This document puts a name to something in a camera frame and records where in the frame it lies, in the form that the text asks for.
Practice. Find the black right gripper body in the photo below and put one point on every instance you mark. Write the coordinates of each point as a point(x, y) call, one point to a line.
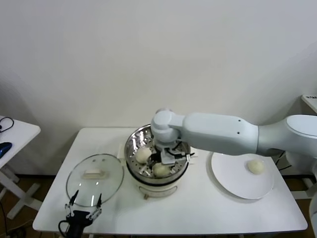
point(159, 152)

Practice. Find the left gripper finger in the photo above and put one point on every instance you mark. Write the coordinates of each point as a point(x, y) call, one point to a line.
point(100, 202)
point(74, 199)

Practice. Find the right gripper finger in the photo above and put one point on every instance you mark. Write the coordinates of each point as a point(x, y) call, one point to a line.
point(154, 159)
point(184, 161)

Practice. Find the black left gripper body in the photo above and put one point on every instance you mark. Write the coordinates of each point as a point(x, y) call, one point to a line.
point(79, 220)

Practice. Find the white steamed baozi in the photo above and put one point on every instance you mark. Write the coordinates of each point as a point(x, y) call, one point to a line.
point(161, 171)
point(143, 156)
point(255, 166)

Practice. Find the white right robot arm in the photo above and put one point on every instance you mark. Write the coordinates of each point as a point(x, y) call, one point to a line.
point(218, 134)

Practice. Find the stainless steel steamer basket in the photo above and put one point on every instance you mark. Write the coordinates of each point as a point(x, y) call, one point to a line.
point(135, 148)

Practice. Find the glass pot lid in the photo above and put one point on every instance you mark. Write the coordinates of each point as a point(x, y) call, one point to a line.
point(99, 178)

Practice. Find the white electric pot base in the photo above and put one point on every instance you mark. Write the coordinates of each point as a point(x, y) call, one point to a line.
point(158, 187)

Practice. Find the white oval plate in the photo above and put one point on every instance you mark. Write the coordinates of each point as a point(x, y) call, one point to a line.
point(230, 178)

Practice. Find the white side table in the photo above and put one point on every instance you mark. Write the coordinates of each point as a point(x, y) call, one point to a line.
point(19, 134)

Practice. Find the blue computer mouse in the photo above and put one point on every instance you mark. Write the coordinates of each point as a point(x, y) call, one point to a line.
point(5, 147)

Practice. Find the white shelf with label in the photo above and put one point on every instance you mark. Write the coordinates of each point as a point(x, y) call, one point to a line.
point(310, 98)

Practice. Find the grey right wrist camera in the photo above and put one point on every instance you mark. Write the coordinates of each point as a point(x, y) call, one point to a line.
point(169, 159)

